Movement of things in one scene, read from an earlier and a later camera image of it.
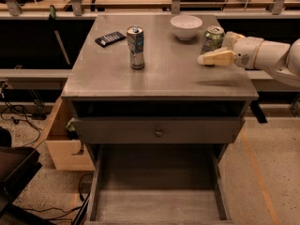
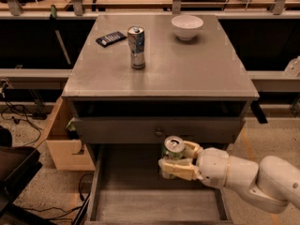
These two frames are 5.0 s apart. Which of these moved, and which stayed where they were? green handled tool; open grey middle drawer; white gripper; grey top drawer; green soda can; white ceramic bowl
Moved: green soda can; white gripper
Stayed: white ceramic bowl; grey top drawer; green handled tool; open grey middle drawer
